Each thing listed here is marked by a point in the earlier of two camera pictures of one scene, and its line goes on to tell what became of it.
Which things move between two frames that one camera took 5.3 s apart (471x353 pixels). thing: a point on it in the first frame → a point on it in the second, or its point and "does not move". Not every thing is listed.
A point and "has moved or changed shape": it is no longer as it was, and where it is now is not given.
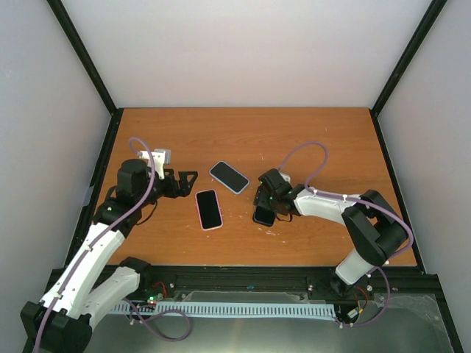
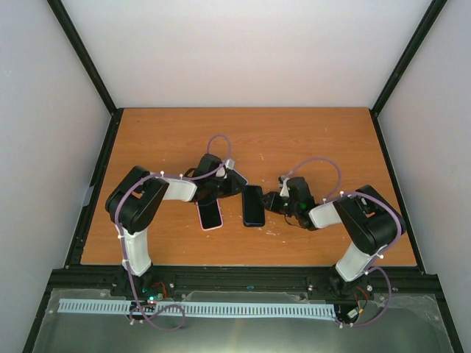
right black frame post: x=415 y=45 does not move
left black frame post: x=87 y=61 does not move
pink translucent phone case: x=208 y=209 does not move
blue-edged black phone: x=263 y=216 has moved or changed shape
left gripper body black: x=171 y=191 → x=222 y=190
